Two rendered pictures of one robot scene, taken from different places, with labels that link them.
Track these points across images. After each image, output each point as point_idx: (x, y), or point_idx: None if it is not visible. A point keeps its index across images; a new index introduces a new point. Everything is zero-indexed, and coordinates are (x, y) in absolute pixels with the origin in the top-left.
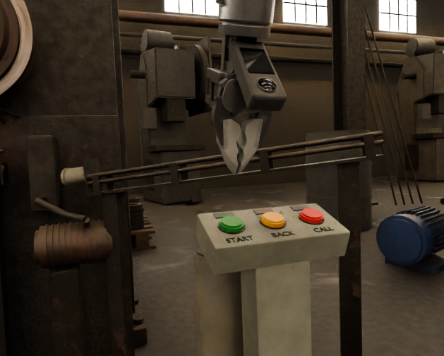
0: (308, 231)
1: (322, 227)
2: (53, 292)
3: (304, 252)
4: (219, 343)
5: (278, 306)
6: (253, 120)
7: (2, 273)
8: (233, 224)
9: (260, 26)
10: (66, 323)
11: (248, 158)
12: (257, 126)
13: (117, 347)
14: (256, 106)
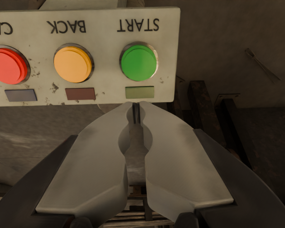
0: (21, 27)
1: None
2: (220, 133)
3: (41, 9)
4: None
5: None
6: (87, 203)
7: (243, 154)
8: (141, 52)
9: None
10: (208, 116)
11: (113, 110)
12: (72, 179)
13: (176, 100)
14: None
